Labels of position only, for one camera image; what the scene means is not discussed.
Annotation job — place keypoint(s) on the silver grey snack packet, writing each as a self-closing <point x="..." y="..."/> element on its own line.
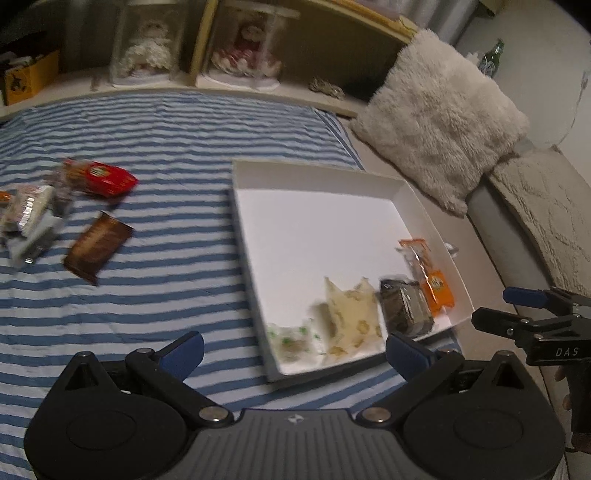
<point x="29" y="225"/>

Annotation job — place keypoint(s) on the green white snack packet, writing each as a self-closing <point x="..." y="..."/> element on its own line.
<point x="301" y="344"/>

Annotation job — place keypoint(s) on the white shallow cardboard box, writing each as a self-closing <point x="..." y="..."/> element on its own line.
<point x="297" y="224"/>

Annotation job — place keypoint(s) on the dark silver foil snack pack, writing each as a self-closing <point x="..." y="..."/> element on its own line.
<point x="405" y="307"/>

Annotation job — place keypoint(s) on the blue white striped blanket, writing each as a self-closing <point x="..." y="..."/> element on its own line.
<point x="179" y="271"/>

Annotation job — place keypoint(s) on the white doll display case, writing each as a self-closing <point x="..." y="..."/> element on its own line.
<point x="147" y="43"/>

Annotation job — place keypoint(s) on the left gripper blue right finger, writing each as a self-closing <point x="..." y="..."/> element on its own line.
<point x="407" y="357"/>

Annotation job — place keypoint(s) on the crumpled silver wrapper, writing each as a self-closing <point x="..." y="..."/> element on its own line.
<point x="453" y="250"/>

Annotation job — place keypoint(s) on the fluffy white pillow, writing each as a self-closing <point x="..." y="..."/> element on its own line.
<point x="440" y="121"/>

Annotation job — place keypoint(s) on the person's right hand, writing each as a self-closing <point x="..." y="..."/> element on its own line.
<point x="564" y="403"/>

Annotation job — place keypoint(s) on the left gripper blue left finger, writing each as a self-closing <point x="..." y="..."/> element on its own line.
<point x="181" y="357"/>

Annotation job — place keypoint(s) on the wooden headboard shelf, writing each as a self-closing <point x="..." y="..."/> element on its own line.
<point x="331" y="55"/>

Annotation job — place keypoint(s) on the red doll display case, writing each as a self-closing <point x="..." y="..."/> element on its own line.
<point x="242" y="52"/>

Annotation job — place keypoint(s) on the cream yellow snack packet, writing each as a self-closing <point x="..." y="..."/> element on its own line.
<point x="354" y="325"/>

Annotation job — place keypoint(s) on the brown chocolate bar wrapper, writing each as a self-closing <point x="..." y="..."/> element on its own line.
<point x="95" y="247"/>

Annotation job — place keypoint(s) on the orange snack packet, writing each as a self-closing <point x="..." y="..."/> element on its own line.
<point x="431" y="279"/>
<point x="5" y="198"/>

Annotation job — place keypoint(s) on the green glass bottle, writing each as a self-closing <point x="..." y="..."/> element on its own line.
<point x="490" y="61"/>

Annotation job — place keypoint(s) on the clear cookie packet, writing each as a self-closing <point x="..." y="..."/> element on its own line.
<point x="68" y="179"/>

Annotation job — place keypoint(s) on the red snack packet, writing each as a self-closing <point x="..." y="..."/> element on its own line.
<point x="108" y="181"/>

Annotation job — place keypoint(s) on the yellow cardboard box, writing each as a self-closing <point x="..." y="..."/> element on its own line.
<point x="25" y="82"/>

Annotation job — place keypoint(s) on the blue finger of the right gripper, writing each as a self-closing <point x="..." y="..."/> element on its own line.
<point x="524" y="297"/>
<point x="498" y="323"/>

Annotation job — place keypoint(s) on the beige textured cushion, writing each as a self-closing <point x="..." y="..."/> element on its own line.
<point x="551" y="200"/>

